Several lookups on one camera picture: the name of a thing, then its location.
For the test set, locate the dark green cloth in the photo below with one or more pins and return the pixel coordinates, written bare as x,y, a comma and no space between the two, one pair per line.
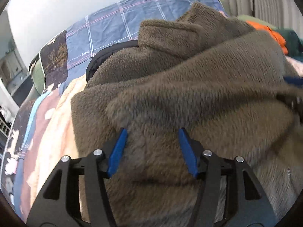
293,43

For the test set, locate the green pillow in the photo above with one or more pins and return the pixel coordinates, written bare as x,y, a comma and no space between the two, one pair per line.
36,76

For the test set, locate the peach blanket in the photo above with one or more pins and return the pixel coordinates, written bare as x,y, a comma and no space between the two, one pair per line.
61,132

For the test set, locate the pale curtain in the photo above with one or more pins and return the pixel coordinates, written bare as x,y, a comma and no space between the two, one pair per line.
260,0

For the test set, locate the dark floral printed bedsheet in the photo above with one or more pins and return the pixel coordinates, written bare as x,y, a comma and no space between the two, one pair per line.
54,59

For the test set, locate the orange cloth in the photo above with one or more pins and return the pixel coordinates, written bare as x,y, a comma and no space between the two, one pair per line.
275,36

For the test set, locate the black garment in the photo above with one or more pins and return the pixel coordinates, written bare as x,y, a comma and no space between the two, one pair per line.
99,59

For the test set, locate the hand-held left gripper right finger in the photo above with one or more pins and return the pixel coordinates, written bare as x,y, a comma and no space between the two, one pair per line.
188,153

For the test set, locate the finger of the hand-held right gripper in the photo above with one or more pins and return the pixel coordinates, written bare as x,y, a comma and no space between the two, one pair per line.
294,80

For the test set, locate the blue plaid pillow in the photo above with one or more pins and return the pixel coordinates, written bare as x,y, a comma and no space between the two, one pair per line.
113,23

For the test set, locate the brown fleece jacket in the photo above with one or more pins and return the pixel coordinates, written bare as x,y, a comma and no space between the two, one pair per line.
189,75

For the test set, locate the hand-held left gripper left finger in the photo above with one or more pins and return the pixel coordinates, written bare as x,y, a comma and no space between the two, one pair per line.
117,151

